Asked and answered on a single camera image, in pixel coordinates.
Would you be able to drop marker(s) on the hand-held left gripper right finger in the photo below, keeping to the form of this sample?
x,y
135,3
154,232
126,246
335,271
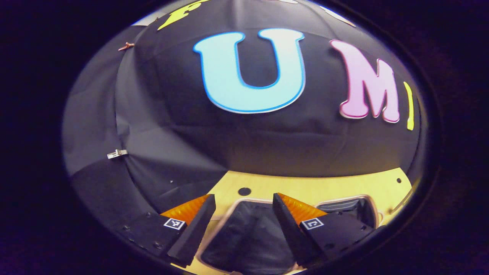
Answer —
x,y
288,229

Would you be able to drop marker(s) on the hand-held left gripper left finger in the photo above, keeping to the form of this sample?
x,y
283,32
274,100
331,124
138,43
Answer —
x,y
196,229

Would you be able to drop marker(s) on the pink suitcase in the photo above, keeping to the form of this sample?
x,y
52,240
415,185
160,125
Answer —
x,y
248,236

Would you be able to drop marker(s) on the white cloth clip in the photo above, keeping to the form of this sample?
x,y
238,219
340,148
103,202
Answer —
x,y
117,153

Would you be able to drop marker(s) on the black backdrop cloth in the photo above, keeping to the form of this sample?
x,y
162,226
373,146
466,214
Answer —
x,y
172,114

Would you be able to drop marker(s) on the copper cloth clip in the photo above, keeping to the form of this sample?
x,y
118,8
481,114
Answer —
x,y
126,46

